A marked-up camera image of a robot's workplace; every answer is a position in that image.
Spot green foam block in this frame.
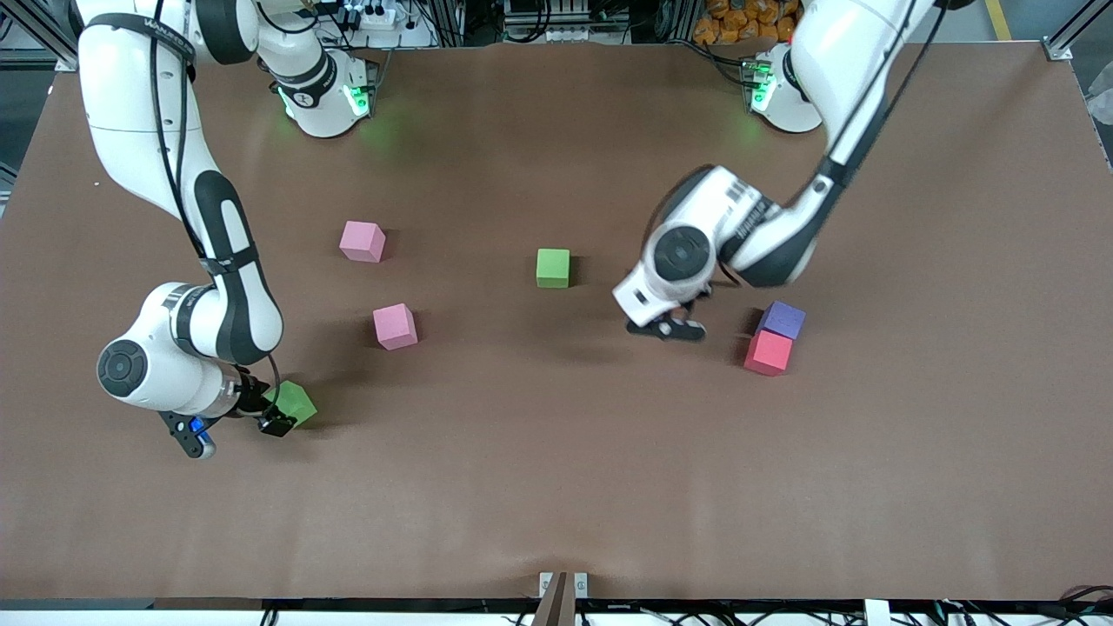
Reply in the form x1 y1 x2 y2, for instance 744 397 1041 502
270 380 319 429
536 248 572 290

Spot red foam block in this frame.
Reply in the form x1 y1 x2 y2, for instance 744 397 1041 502
743 330 794 377

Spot pink foam block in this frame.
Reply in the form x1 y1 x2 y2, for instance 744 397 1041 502
339 220 387 264
373 303 419 351

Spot purple foam block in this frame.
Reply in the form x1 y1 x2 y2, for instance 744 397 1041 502
756 300 807 342

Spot bag of orange fruit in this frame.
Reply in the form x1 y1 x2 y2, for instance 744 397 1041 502
693 0 799 46

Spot dark equipment rack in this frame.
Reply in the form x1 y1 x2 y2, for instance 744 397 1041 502
500 0 636 46

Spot white power strip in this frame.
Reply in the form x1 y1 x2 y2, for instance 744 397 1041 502
335 0 403 31

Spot clear plastic bag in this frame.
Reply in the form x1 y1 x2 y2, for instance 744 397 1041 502
1085 65 1113 168

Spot silver mounting bracket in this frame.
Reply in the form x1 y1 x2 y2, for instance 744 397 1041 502
539 571 590 599

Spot brown camera pole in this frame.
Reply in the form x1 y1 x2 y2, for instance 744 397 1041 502
532 571 576 626

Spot tangled black cables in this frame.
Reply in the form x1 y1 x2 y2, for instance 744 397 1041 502
261 598 1113 626

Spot aluminium frame profile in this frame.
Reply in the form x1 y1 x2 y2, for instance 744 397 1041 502
0 0 83 72
1042 0 1113 62

